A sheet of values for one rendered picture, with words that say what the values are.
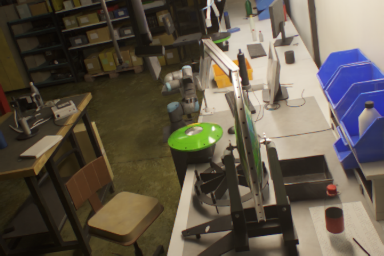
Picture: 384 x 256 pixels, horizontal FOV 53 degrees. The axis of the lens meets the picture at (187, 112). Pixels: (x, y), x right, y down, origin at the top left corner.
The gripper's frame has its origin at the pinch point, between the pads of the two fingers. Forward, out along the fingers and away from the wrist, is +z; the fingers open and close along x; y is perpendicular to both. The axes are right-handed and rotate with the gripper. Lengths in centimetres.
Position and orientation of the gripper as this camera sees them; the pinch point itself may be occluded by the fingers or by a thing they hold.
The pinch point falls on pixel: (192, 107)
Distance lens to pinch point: 233.1
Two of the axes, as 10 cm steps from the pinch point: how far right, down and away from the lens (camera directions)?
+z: 1.2, 8.4, -5.3
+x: -9.7, 2.0, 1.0
